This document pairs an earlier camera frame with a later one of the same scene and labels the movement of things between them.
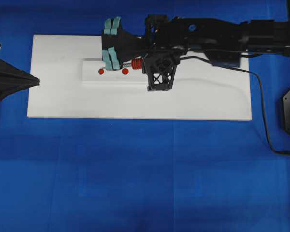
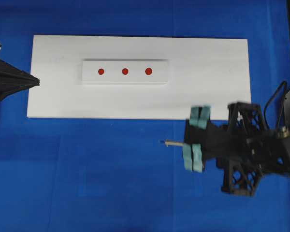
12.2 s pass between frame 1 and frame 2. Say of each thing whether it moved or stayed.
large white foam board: stayed
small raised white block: stayed
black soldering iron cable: moved
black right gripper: moved
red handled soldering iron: moved
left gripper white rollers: stayed
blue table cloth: stayed
